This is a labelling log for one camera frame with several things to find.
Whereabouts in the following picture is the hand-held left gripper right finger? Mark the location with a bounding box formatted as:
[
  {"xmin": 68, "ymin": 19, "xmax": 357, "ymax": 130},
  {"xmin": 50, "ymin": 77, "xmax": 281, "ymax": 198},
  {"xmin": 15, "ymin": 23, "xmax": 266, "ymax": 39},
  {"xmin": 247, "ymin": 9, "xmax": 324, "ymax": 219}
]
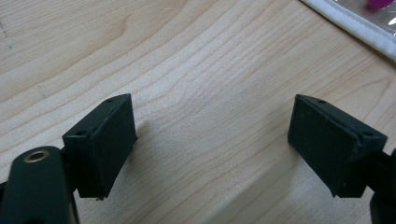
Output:
[{"xmin": 287, "ymin": 93, "xmax": 389, "ymax": 199}]

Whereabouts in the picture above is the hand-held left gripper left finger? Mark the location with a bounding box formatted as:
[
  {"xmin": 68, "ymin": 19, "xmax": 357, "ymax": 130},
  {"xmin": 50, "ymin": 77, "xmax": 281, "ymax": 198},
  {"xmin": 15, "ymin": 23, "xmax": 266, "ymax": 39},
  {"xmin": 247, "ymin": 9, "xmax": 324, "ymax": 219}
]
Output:
[{"xmin": 62, "ymin": 92, "xmax": 138, "ymax": 200}]

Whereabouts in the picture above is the clear pouch with white trim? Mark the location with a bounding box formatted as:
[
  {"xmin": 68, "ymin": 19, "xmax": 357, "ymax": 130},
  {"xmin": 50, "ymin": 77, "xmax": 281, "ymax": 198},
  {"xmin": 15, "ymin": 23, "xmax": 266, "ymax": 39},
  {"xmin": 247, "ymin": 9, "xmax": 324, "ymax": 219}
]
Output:
[{"xmin": 299, "ymin": 0, "xmax": 396, "ymax": 61}]

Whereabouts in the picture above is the pile of colourful markers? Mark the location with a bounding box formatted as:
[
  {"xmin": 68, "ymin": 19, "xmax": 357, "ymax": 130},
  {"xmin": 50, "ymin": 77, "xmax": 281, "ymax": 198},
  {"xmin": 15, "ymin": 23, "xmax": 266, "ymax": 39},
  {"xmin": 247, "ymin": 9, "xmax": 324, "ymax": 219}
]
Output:
[{"xmin": 365, "ymin": 0, "xmax": 395, "ymax": 9}]

